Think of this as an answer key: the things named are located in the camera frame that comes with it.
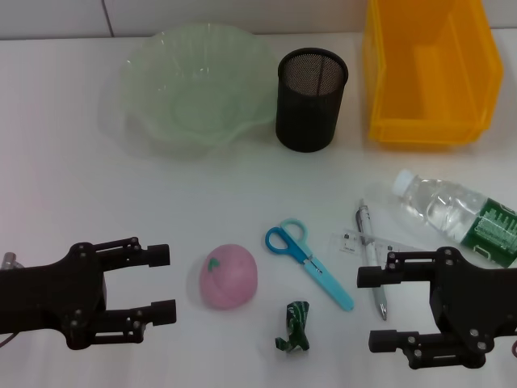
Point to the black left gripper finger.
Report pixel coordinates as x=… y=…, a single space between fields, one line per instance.
x=161 y=312
x=157 y=255

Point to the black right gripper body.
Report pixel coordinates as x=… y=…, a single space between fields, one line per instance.
x=476 y=303

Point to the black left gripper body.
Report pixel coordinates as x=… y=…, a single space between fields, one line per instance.
x=52 y=299

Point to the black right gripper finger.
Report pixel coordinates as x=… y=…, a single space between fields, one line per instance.
x=371 y=277
x=383 y=340

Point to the blue scissors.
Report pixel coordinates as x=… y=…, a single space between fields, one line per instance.
x=323 y=279

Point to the pink peach toy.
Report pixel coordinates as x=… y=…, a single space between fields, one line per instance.
x=230 y=279

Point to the green plastic wrapper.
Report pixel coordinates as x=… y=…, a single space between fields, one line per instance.
x=297 y=323

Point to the clear water bottle green label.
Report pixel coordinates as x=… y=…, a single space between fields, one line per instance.
x=448 y=206

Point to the clear plastic ruler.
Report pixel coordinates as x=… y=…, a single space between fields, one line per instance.
x=347 y=242

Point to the silver ballpoint pen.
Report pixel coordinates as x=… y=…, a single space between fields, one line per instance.
x=366 y=226

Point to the green glass fruit bowl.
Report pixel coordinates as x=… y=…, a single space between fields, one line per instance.
x=194 y=101

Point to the black mesh pen holder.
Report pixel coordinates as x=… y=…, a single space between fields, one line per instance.
x=307 y=117

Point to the yellow plastic bin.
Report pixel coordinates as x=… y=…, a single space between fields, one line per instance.
x=428 y=81

